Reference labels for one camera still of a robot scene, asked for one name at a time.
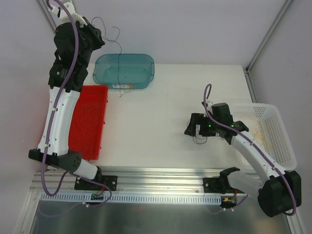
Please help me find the right aluminium frame post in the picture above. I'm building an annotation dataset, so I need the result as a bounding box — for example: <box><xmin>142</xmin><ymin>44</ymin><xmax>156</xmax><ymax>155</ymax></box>
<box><xmin>245</xmin><ymin>0</ymin><xmax>294</xmax><ymax>74</ymax></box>

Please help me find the white slotted cable duct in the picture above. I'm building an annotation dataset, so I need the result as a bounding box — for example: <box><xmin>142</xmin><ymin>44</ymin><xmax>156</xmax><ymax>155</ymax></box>
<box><xmin>40</xmin><ymin>192</ymin><xmax>221</xmax><ymax>205</ymax></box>

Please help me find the black wire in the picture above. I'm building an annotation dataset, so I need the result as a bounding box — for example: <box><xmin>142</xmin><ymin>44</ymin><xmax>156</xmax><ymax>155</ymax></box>
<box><xmin>91</xmin><ymin>17</ymin><xmax>135</xmax><ymax>98</ymax></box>

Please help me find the red plastic tray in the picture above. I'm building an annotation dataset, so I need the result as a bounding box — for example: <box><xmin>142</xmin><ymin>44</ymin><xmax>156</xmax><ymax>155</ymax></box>
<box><xmin>41</xmin><ymin>85</ymin><xmax>109</xmax><ymax>161</ymax></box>

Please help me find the aluminium mounting rail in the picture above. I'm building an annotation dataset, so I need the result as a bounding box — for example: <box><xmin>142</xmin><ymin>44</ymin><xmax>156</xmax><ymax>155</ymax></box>
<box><xmin>29</xmin><ymin>167</ymin><xmax>293</xmax><ymax>195</ymax></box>

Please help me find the white perforated plastic basket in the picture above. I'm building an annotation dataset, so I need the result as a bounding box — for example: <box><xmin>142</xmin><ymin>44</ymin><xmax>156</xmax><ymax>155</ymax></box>
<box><xmin>230</xmin><ymin>103</ymin><xmax>297</xmax><ymax>171</ymax></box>

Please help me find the left aluminium frame post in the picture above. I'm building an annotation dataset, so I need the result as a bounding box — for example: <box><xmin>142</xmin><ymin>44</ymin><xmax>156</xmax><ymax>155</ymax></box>
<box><xmin>36</xmin><ymin>0</ymin><xmax>78</xmax><ymax>73</ymax></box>

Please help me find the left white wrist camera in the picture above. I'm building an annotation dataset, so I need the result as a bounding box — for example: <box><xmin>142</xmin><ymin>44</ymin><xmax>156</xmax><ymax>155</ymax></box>
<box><xmin>45</xmin><ymin>0</ymin><xmax>88</xmax><ymax>27</ymax></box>

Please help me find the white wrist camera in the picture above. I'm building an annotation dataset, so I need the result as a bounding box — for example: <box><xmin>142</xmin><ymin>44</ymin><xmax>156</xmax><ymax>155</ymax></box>
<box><xmin>201</xmin><ymin>99</ymin><xmax>213</xmax><ymax>108</ymax></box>
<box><xmin>45</xmin><ymin>0</ymin><xmax>88</xmax><ymax>27</ymax></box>

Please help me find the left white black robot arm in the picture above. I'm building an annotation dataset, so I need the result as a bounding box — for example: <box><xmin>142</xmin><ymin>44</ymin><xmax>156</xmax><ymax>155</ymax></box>
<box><xmin>28</xmin><ymin>22</ymin><xmax>105</xmax><ymax>190</ymax></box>

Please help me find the aluminium frame post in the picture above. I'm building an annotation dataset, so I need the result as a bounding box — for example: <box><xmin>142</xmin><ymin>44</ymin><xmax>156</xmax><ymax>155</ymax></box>
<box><xmin>245</xmin><ymin>0</ymin><xmax>294</xmax><ymax>74</ymax></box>
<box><xmin>36</xmin><ymin>0</ymin><xmax>78</xmax><ymax>73</ymax></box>

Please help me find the teal plastic tub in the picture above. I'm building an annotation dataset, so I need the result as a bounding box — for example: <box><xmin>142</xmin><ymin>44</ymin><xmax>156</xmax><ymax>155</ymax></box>
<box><xmin>93</xmin><ymin>54</ymin><xmax>155</xmax><ymax>90</ymax></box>

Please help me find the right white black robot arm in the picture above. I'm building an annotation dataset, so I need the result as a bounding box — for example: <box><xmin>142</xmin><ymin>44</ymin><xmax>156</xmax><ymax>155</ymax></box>
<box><xmin>184</xmin><ymin>103</ymin><xmax>302</xmax><ymax>217</ymax></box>

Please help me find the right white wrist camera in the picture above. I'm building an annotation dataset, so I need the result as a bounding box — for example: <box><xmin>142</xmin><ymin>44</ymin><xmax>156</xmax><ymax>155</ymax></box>
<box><xmin>201</xmin><ymin>99</ymin><xmax>213</xmax><ymax>108</ymax></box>

